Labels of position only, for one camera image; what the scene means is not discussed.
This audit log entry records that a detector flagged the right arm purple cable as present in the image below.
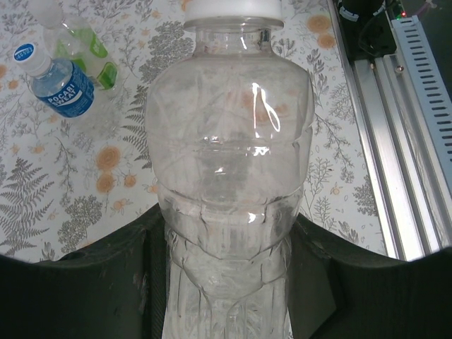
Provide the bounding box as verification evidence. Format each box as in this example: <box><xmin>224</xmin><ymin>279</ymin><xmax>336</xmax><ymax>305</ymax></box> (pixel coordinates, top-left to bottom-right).
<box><xmin>411</xmin><ymin>0</ymin><xmax>439</xmax><ymax>17</ymax></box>

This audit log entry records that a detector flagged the plain white bottle cap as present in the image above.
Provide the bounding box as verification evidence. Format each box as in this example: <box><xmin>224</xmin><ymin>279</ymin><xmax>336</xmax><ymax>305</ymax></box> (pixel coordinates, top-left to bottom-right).
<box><xmin>183</xmin><ymin>0</ymin><xmax>285</xmax><ymax>29</ymax></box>

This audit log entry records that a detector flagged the blue printed white bottle cap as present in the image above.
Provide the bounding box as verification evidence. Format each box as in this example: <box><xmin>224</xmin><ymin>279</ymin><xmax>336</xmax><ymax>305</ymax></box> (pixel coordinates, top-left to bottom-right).
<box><xmin>13</xmin><ymin>42</ymin><xmax>45</xmax><ymax>71</ymax></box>

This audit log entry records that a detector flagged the blue label plastic bottle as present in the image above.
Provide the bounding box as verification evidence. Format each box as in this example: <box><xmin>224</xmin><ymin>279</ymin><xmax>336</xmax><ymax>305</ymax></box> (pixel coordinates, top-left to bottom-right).
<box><xmin>20</xmin><ymin>56</ymin><xmax>123</xmax><ymax>141</ymax></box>

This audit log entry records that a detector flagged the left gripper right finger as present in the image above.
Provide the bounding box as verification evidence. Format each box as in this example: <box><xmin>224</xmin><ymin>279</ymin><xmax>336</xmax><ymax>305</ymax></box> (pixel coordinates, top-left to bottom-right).
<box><xmin>287</xmin><ymin>214</ymin><xmax>452</xmax><ymax>339</ymax></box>

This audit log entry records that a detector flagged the floral table mat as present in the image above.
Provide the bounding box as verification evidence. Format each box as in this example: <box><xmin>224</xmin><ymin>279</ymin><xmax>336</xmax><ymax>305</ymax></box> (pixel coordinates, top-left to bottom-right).
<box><xmin>0</xmin><ymin>0</ymin><xmax>389</xmax><ymax>264</ymax></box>

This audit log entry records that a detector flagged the grey slotted cable duct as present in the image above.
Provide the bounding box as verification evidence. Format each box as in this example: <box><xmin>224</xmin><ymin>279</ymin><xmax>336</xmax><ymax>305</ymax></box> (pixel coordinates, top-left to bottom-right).
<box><xmin>390</xmin><ymin>16</ymin><xmax>452</xmax><ymax>170</ymax></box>

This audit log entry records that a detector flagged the translucent white bottle cap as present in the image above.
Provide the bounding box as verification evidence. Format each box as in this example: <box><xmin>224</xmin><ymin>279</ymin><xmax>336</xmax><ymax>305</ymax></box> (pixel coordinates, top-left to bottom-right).
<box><xmin>27</xmin><ymin>0</ymin><xmax>65</xmax><ymax>29</ymax></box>

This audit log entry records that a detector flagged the clear unlabelled plastic bottle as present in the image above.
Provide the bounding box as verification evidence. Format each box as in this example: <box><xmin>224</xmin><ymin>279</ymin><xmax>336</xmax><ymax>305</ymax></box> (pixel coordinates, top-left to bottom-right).
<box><xmin>144</xmin><ymin>17</ymin><xmax>315</xmax><ymax>339</ymax></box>

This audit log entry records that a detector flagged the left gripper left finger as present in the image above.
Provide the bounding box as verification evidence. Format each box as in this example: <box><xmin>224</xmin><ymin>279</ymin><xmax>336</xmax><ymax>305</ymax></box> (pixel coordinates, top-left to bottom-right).
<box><xmin>0</xmin><ymin>208</ymin><xmax>167</xmax><ymax>339</ymax></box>

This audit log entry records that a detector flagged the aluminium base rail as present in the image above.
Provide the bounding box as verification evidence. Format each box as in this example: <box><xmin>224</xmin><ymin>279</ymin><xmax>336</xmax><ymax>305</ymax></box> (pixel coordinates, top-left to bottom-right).
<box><xmin>326</xmin><ymin>0</ymin><xmax>452</xmax><ymax>262</ymax></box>

